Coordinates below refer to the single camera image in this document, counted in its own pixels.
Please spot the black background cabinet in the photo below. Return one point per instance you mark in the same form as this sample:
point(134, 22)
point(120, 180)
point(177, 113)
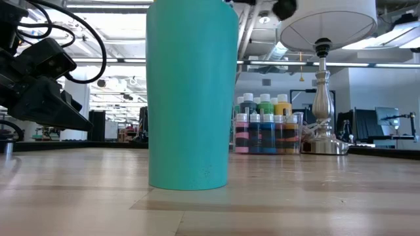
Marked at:
point(96, 126)

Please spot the small ochre paint bottle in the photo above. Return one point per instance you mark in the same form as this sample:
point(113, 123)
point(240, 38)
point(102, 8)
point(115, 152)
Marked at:
point(292, 136)

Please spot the black partition panel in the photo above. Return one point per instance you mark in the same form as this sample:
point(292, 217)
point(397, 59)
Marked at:
point(361, 123)

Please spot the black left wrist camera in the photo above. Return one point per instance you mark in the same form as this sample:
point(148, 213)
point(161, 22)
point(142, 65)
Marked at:
point(46, 59)

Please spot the small pink paint bottle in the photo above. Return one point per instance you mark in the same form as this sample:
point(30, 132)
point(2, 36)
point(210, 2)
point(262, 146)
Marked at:
point(241, 134)

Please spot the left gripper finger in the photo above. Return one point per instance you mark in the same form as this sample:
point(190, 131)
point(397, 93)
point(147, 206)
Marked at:
point(49, 108)
point(70, 100)

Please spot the grey background monitor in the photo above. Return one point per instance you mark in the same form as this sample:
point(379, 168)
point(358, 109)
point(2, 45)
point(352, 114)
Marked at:
point(387, 118)

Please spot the black background monitor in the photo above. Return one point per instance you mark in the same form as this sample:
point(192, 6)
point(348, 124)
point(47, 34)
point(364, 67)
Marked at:
point(143, 119)

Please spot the clear plastic bin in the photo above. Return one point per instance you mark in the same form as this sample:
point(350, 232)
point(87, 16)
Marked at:
point(301, 131)

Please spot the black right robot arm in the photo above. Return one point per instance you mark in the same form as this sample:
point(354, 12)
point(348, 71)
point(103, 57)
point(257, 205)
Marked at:
point(283, 8)

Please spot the teal plastic cup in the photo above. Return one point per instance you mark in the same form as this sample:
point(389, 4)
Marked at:
point(190, 98)

